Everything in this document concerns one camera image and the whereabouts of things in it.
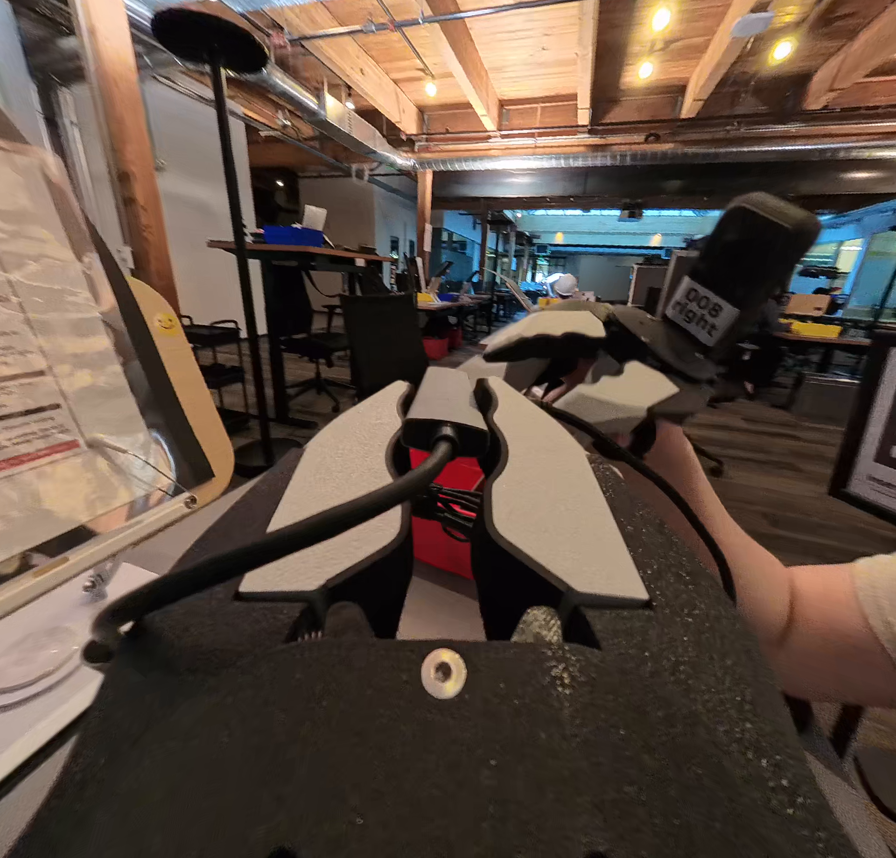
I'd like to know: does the black hub cable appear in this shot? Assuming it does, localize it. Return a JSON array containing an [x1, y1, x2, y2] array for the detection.
[[83, 434, 457, 665]]

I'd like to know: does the laminated instruction sheet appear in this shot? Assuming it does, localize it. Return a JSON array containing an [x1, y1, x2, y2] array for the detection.
[[0, 137, 176, 565]]

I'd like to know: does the wooden post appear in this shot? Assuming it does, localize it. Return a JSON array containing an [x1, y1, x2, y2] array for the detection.
[[63, 0, 180, 313]]

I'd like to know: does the black office chair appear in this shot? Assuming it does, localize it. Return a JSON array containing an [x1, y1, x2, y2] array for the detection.
[[280, 270, 351, 414], [341, 291, 429, 401]]

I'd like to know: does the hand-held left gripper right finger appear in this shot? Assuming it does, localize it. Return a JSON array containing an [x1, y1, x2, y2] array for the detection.
[[474, 375, 653, 611]]

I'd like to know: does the wooden standing desk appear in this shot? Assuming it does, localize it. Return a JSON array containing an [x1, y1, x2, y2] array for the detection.
[[206, 238, 396, 428]]

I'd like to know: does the grey usb hub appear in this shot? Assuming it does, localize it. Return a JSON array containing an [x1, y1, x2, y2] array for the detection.
[[401, 366, 491, 456]]

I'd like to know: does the black cable bundle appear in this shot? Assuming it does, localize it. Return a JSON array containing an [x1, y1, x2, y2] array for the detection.
[[413, 483, 484, 540]]

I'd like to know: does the black floor lamp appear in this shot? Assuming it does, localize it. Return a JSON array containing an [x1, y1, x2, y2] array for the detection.
[[150, 7, 302, 477]]

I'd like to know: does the black rolling cart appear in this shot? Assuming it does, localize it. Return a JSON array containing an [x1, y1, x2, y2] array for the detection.
[[178, 317, 250, 412]]

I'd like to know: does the black braided usb-c cable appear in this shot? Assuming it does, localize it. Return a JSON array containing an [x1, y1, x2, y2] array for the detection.
[[542, 401, 737, 601]]

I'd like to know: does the wooden board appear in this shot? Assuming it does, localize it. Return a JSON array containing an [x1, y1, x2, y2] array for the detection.
[[129, 275, 236, 489]]

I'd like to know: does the blue plastic bin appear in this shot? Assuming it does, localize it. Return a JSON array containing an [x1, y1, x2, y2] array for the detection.
[[262, 224, 327, 250]]

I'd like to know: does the person's right forearm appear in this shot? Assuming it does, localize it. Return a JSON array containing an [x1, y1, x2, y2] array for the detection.
[[644, 417, 896, 708]]

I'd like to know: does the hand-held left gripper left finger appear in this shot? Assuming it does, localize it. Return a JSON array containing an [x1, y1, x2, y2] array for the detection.
[[237, 380, 415, 601]]

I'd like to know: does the black backing board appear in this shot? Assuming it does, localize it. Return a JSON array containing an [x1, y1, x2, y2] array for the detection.
[[70, 221, 216, 489]]

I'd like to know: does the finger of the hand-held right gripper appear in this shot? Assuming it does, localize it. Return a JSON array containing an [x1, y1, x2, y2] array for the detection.
[[482, 309, 610, 367], [553, 359, 681, 439]]

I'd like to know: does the black framed poster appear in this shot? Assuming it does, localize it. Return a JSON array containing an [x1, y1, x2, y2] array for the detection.
[[829, 340, 896, 523]]

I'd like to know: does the silver ventilation duct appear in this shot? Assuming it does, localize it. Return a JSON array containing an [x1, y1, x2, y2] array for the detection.
[[238, 67, 896, 174]]

